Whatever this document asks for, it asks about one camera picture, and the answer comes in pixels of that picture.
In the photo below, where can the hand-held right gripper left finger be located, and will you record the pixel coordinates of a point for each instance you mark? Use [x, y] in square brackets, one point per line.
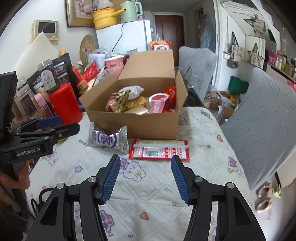
[111, 183]

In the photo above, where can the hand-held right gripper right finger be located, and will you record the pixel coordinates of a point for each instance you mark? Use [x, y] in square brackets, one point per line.
[181, 183]

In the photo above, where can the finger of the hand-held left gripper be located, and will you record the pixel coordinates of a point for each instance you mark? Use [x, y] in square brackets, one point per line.
[67, 131]
[49, 121]

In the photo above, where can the red white packet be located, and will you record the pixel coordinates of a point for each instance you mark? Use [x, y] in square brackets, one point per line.
[159, 151]

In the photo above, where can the green orange snack packet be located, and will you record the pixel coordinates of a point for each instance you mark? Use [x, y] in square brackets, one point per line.
[116, 102]

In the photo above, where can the gold box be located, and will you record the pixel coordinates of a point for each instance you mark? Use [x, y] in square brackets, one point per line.
[138, 111]

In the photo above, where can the person's left hand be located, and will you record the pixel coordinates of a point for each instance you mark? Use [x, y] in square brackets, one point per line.
[13, 182]

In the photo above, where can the pink bottle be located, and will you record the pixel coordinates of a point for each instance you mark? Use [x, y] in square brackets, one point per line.
[41, 102]

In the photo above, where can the red canister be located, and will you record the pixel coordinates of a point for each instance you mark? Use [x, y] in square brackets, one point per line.
[66, 104]

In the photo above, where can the brown contents plastic jar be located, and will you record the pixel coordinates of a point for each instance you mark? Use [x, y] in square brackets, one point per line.
[22, 87]
[25, 103]

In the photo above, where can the black pouch white label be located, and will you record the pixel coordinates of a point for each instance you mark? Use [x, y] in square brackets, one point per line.
[49, 83]

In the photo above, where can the quilted printed tablecloth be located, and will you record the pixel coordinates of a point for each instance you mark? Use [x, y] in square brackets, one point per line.
[150, 208]

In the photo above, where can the grey lid plastic jar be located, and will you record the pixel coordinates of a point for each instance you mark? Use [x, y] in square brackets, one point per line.
[46, 66]

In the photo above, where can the large black pouch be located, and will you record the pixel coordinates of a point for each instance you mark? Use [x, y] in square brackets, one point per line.
[63, 67]

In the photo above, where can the red foil packets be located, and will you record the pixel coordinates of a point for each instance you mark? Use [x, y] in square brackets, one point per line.
[90, 71]

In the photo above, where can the white foam board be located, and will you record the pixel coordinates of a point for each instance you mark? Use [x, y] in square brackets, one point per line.
[37, 53]

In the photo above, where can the pink instant noodle cup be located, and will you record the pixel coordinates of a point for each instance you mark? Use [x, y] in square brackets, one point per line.
[114, 64]

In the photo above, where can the round woven mat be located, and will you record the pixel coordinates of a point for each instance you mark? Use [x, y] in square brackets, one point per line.
[87, 48]

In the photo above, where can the white paper bag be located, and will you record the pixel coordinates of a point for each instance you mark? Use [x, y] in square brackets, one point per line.
[99, 55]

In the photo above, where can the cardboard box of goods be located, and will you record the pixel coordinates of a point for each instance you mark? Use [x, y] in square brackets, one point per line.
[219, 103]

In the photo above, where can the green slipper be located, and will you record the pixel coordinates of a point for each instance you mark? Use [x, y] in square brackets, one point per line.
[277, 191]

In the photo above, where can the grey covered chair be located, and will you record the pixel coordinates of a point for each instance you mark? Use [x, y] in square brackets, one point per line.
[198, 67]
[261, 127]

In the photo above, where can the glass mug with spoon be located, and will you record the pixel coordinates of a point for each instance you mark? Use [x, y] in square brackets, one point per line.
[186, 78]

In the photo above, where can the framed picture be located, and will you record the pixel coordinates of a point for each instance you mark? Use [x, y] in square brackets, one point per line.
[78, 14]

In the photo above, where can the green shopping bag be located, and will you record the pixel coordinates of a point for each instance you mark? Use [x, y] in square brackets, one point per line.
[238, 85]

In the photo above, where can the white fridge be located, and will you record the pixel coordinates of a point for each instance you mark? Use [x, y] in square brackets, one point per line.
[129, 37]

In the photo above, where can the yellow pot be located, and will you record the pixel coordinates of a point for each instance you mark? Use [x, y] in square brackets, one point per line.
[105, 19]

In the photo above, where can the red white snack carton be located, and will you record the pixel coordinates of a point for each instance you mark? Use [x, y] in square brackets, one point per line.
[160, 45]

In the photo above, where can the clear plastic bag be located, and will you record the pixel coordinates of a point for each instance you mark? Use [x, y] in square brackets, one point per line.
[105, 4]

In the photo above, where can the green electric kettle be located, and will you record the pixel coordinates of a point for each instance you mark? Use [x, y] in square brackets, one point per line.
[129, 11]

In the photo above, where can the canvas tote bag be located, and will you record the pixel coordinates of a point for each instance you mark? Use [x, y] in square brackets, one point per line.
[235, 52]

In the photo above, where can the brown door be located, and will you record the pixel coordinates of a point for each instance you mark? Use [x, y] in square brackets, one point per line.
[168, 30]

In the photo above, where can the row of cosmetic bottles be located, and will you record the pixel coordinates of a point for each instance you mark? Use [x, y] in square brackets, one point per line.
[282, 62]

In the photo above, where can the star shaped canvas bag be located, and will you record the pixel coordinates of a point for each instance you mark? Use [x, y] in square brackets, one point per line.
[256, 23]

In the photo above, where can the beige wall intercom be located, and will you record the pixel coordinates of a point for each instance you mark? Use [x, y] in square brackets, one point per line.
[45, 29]

